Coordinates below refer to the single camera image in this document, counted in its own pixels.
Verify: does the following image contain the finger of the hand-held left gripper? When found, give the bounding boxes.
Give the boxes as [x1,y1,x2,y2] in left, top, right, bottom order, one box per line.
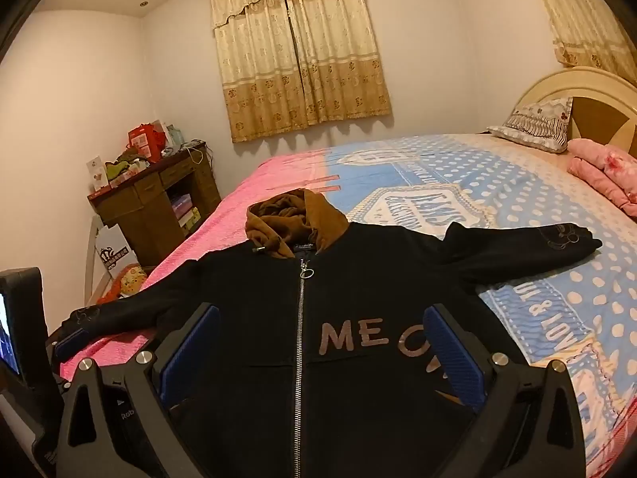
[52,327,93,365]

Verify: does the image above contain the cream wooden headboard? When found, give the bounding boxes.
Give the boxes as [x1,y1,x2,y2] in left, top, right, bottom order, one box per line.
[518,66,637,160]

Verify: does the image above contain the narrow beige patterned curtain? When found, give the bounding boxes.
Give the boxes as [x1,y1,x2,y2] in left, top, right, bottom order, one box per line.
[520,0,637,85]

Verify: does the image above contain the green cloth bundle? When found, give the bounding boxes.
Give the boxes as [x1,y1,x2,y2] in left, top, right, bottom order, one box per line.
[104,157,150,185]

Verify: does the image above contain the pink and blue bed sheet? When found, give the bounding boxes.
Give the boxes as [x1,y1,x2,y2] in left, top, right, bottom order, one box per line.
[60,132,637,478]

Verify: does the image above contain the white card box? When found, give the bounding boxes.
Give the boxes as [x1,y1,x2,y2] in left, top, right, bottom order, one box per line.
[86,155,109,193]

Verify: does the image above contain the wide beige patterned curtain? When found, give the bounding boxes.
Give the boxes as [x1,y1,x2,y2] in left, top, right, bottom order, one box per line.
[208,0,394,144]

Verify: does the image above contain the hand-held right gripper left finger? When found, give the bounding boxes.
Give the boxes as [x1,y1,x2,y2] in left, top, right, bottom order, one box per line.
[55,303,222,478]

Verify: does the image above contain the brown wooden desk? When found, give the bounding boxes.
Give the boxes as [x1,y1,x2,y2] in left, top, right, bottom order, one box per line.
[87,142,222,267]

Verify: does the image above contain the white paper bag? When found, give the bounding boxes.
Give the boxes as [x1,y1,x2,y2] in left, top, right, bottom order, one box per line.
[94,224,140,280]

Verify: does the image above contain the black hooded jacket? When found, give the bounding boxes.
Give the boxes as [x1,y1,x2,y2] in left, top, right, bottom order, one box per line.
[62,188,603,478]

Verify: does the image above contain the pink folded quilt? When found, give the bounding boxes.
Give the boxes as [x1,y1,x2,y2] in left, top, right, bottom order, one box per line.
[567,138,637,217]

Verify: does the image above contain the colourful floral cushion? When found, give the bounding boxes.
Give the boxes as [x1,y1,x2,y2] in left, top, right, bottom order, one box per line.
[97,264,150,306]

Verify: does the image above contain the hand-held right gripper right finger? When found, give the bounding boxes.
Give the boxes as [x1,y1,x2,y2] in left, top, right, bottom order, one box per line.
[424,304,588,478]

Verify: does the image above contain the red gift bag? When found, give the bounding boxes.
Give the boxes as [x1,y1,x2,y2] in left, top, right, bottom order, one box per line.
[128,123,166,163]

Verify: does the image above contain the stack of boxes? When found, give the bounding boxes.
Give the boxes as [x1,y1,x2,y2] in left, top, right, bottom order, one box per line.
[170,193,202,234]

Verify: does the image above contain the grey patterned pillow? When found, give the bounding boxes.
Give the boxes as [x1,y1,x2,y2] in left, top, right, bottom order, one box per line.
[488,97,575,154]

